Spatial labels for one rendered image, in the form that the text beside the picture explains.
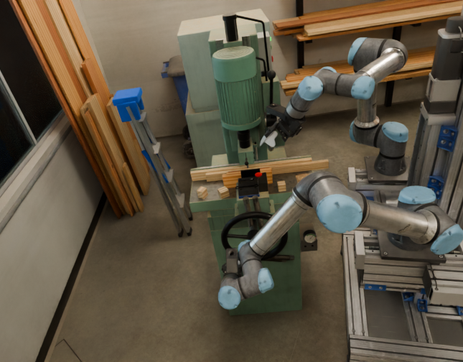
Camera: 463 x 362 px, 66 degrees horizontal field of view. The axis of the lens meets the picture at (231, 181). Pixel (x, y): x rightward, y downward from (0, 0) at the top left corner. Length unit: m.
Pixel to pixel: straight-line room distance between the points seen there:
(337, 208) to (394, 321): 1.12
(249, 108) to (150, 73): 2.64
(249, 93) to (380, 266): 0.88
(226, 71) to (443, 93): 0.79
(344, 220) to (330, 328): 1.24
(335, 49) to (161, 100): 1.95
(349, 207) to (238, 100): 0.67
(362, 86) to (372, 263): 0.72
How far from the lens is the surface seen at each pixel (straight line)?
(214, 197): 1.66
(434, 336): 2.08
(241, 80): 1.45
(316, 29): 3.51
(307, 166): 1.76
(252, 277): 1.25
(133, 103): 2.29
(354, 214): 1.07
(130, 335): 2.42
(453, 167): 1.57
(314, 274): 2.46
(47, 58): 2.74
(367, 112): 1.80
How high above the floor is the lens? 1.90
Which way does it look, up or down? 35 degrees down
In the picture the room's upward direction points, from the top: 9 degrees counter-clockwise
